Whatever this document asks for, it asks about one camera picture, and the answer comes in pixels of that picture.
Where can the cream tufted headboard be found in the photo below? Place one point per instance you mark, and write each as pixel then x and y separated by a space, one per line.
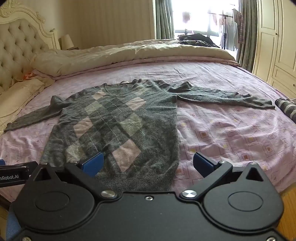
pixel 16 46

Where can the dark clothes pile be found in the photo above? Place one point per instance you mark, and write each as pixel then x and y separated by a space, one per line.
pixel 196 39

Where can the dark striped cloth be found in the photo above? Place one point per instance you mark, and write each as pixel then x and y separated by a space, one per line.
pixel 288 109

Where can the green curtain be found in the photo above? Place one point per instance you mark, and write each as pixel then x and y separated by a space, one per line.
pixel 248 34
pixel 164 18

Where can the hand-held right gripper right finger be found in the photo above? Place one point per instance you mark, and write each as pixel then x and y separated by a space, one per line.
pixel 203 162

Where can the cream wardrobe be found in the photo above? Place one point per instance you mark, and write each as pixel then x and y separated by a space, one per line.
pixel 275 46

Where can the hanging pale shirt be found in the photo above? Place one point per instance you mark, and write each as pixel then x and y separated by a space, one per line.
pixel 231 37

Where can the hanging plaid shirt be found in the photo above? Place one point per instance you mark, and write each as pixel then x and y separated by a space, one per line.
pixel 240 25

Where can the pink patterned bedsheet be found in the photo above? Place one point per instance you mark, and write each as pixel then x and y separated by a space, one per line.
pixel 231 139

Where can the bright window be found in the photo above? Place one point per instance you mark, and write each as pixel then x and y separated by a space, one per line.
pixel 196 16

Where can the cream pillow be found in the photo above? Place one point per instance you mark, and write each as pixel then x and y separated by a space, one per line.
pixel 20 95

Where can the cream bedside lamp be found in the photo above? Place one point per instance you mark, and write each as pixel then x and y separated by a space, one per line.
pixel 67 41

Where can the cream duvet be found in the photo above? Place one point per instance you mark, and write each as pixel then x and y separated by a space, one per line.
pixel 138 53

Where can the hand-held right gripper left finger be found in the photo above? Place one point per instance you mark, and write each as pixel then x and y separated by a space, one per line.
pixel 93 162

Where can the clothes drying rack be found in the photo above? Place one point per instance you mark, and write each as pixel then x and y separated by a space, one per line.
pixel 224 30

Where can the grey argyle sweater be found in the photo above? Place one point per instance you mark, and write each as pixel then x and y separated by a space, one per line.
pixel 138 129

